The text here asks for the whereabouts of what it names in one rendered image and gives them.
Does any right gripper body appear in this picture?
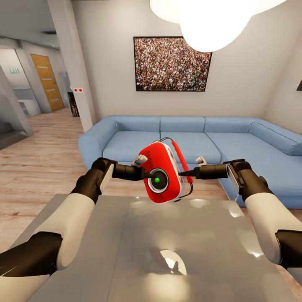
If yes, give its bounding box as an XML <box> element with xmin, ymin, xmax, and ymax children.
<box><xmin>195</xmin><ymin>165</ymin><xmax>217</xmax><ymax>180</ymax></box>

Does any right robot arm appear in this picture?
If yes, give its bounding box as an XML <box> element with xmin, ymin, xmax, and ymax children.
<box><xmin>178</xmin><ymin>156</ymin><xmax>302</xmax><ymax>286</ymax></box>

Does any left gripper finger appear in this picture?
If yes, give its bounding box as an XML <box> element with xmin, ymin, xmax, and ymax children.
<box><xmin>144</xmin><ymin>172</ymin><xmax>156</xmax><ymax>179</ymax></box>

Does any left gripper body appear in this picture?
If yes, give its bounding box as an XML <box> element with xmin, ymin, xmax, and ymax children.
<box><xmin>123</xmin><ymin>165</ymin><xmax>145</xmax><ymax>181</ymax></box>

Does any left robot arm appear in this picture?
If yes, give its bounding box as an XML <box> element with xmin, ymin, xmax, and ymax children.
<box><xmin>0</xmin><ymin>155</ymin><xmax>156</xmax><ymax>302</ymax></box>

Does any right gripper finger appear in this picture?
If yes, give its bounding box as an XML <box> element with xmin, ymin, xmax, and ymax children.
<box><xmin>178</xmin><ymin>168</ymin><xmax>195</xmax><ymax>177</ymax></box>

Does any radio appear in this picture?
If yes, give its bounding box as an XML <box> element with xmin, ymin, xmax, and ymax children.
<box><xmin>139</xmin><ymin>139</ymin><xmax>193</xmax><ymax>204</ymax></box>

